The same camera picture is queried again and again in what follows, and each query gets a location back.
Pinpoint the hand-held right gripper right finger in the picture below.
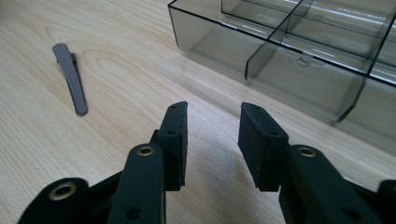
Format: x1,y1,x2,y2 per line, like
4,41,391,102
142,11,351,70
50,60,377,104
237,102,385,224

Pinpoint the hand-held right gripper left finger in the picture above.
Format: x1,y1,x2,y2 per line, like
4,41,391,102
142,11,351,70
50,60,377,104
106,100,189,224

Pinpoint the clear grey divided organizer box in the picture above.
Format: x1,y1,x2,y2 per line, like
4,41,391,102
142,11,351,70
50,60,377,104
167,0,396,157

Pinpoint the grey hair clip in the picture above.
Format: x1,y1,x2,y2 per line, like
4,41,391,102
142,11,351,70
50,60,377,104
51,42,89,118

